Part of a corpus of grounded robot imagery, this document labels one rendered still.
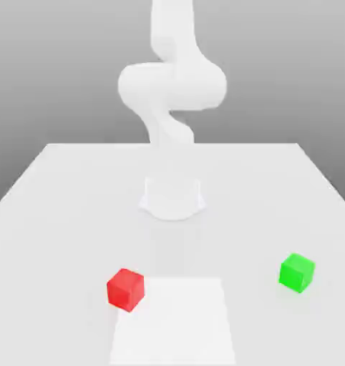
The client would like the small red cube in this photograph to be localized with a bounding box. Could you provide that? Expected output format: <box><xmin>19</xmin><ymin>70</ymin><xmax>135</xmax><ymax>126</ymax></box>
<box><xmin>106</xmin><ymin>267</ymin><xmax>145</xmax><ymax>313</ymax></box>

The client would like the small green cube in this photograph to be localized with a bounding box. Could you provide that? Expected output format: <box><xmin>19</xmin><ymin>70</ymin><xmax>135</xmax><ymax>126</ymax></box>
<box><xmin>278</xmin><ymin>252</ymin><xmax>316</xmax><ymax>295</ymax></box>

